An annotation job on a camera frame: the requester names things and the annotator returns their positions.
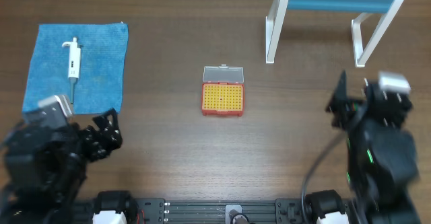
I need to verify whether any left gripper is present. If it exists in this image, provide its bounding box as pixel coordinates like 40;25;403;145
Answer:
49;108;123;161

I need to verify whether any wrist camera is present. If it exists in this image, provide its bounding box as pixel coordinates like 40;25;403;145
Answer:
377;71;412;95
22;94;75;128

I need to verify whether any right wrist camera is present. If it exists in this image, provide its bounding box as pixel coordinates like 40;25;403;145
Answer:
377;71;412;95

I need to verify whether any blue cloth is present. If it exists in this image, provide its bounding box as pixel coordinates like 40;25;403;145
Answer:
22;22;129;116

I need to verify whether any mounting rail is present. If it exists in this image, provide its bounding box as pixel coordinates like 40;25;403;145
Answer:
71;197;355;224

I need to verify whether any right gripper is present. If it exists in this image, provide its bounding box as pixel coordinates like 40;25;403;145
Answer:
324;69;414;130

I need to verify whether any black cable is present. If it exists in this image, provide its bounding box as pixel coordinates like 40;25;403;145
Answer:
300;129;351;224

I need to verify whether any red and yellow tip box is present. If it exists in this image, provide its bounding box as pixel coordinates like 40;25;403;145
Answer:
201;63;246;118

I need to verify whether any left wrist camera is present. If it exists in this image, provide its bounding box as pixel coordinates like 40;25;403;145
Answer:
22;94;75;128

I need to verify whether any white pipette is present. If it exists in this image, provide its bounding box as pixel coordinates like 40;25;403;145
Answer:
61;37;82;106

